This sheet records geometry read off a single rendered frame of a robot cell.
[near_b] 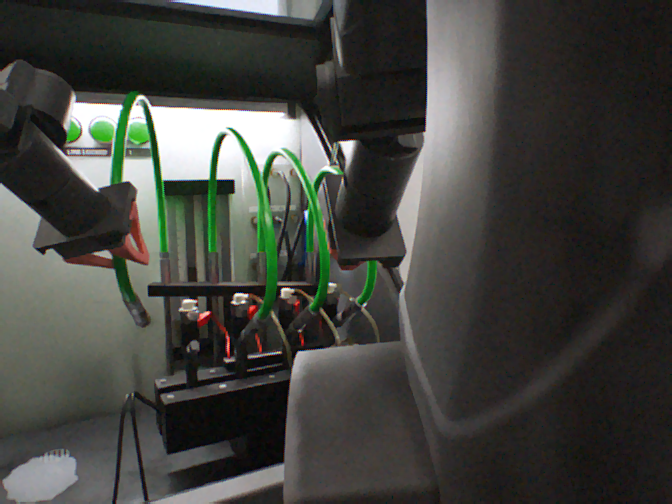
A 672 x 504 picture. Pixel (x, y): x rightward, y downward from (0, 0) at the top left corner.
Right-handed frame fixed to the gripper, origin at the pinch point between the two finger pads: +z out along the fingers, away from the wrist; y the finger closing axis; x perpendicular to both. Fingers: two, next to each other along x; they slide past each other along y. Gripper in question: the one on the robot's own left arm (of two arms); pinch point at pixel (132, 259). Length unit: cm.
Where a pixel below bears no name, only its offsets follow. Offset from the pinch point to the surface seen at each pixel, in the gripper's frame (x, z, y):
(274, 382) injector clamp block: 5.2, 31.4, -6.2
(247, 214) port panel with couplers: -34.6, 35.9, 1.0
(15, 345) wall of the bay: -8.6, 27.0, 41.1
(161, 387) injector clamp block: 5.1, 25.7, 10.2
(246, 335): 0.6, 22.8, -4.9
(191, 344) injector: 1.6, 20.5, 2.8
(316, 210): -10.3, 10.8, -20.1
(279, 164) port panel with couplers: -44, 33, -7
